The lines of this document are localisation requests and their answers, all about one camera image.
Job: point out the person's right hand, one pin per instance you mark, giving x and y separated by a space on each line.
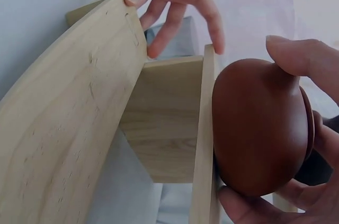
323 59

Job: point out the light wooden shelf rack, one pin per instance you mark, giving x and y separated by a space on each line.
66 115

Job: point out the brown round clay teapot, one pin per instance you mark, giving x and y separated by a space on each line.
254 128

